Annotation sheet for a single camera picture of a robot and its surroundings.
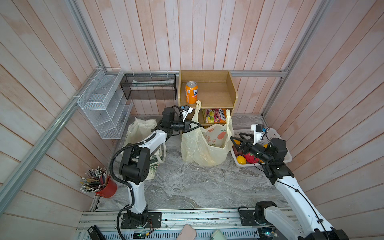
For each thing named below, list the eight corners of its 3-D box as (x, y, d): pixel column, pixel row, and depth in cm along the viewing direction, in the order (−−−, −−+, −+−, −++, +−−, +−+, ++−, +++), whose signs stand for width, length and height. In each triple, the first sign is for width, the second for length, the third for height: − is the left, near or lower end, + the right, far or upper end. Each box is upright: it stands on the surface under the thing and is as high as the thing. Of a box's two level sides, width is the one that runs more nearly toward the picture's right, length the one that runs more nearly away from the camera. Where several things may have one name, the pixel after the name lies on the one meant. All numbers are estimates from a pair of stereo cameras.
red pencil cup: (93, 200, 81) (75, 191, 68) (101, 179, 89) (86, 166, 76) (113, 200, 81) (99, 191, 68) (120, 179, 89) (108, 166, 76)
